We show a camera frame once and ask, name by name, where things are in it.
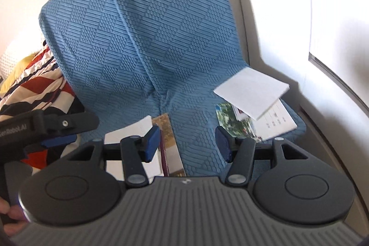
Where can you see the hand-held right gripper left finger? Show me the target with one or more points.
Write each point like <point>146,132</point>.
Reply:
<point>152,142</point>

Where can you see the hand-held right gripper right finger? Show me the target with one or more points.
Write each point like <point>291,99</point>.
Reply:
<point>223,145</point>

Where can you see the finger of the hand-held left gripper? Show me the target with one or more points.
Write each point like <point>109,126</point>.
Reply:
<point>72,123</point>

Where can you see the purple book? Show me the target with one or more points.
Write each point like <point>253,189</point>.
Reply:
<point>164,153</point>

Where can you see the white orange book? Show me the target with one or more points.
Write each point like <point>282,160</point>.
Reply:
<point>129,126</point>

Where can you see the pile of photo postcards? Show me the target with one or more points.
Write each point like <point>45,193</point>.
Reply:
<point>276,119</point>

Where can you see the white paper sheet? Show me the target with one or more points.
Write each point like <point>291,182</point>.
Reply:
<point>250,90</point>

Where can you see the person's left hand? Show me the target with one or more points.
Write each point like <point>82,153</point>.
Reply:
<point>16,220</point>

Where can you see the red black striped blanket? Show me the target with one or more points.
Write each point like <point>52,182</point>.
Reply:
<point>37,84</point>

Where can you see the yellow pillow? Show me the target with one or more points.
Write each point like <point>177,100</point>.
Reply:
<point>20,70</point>

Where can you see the blue quilted seat cushion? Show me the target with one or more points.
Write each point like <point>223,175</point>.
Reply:
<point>86,32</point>
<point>173,18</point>

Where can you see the white board panel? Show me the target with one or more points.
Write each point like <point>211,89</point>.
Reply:
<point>340,32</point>

